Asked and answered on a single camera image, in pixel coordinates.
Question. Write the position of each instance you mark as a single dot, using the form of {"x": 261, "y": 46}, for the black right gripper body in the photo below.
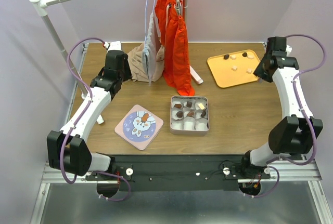
{"x": 261, "y": 73}

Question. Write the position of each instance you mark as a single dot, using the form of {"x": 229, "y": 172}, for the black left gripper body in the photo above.
{"x": 126, "y": 74}

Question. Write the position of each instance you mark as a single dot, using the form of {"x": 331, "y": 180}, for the pink tin lid with bunny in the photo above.
{"x": 139, "y": 127}

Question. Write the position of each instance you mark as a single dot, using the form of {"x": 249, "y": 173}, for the dark round chocolate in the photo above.
{"x": 179, "y": 114}

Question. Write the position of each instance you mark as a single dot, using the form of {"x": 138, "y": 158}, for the dark brown chocolate cube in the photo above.
{"x": 189, "y": 104}

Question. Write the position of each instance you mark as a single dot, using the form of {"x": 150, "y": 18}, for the pink chocolate tin box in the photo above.
{"x": 197, "y": 126}

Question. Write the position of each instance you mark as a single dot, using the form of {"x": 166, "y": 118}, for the white chocolate cube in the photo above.
{"x": 234, "y": 68}
{"x": 201, "y": 106}

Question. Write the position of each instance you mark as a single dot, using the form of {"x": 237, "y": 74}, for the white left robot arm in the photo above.
{"x": 67, "y": 148}

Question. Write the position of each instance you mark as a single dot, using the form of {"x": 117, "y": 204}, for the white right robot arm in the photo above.
{"x": 294, "y": 138}

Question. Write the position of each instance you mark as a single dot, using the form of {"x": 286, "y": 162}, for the white chocolate cube on tray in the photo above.
{"x": 234, "y": 68}

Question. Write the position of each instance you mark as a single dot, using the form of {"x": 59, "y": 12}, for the beige cloth pile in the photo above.
{"x": 136, "y": 66}

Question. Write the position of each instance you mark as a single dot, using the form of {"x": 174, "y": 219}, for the grey hanging towel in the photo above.
{"x": 148, "y": 52}

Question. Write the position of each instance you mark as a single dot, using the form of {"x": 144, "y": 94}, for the orange tray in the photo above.
{"x": 223, "y": 74}

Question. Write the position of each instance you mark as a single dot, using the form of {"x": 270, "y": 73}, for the orange hanging garment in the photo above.
{"x": 174, "y": 39}

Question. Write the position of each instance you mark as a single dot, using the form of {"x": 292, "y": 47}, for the blue clothes hanger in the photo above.
{"x": 145, "y": 50}

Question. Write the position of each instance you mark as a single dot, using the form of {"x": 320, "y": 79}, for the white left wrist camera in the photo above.
{"x": 116, "y": 45}

